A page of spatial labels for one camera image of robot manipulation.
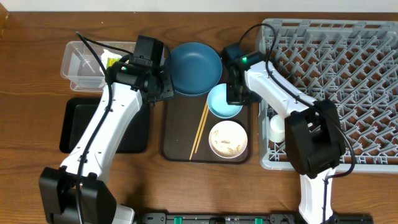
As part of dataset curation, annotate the light blue bowl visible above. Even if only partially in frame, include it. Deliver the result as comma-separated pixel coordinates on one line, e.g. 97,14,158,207
207,83,243,119

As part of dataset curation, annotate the white cup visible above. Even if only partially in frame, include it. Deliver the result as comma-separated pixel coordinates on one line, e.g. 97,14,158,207
269,114,285,143

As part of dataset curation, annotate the white napkin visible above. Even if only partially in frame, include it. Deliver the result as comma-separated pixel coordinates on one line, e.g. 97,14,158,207
97,50,122,88

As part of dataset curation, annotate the yellow green snack wrapper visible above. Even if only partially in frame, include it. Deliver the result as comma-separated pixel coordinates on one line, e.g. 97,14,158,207
106,58,120,68

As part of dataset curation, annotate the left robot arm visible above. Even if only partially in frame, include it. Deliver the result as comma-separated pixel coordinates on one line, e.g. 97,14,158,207
39,62,174,223

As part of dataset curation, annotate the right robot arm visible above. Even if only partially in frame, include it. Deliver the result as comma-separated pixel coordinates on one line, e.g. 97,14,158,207
221,48,348,223

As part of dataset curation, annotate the grey dishwasher rack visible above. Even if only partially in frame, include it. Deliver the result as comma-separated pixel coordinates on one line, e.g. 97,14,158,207
256,19,397,174

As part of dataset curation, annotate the wooden chopstick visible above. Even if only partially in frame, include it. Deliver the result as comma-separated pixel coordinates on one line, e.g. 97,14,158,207
189,103,209,160
194,104,209,154

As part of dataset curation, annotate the dark blue plate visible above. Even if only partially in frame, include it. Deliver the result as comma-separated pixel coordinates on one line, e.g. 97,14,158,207
165,42,223,96

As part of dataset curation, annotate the dark brown serving tray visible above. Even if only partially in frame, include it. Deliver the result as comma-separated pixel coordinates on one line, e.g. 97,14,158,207
159,50,253,165

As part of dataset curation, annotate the white bowl with food scraps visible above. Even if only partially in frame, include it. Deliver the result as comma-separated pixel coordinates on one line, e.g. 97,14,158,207
208,121,248,159

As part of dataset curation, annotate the clear plastic bin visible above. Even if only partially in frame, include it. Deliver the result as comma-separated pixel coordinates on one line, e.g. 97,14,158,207
61,41,136,92

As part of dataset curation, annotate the black plastic tray bin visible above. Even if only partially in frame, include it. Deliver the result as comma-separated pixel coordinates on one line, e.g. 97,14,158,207
59,97,150,154

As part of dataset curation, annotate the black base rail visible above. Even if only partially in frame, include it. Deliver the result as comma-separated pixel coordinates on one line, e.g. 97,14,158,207
133,212,374,224

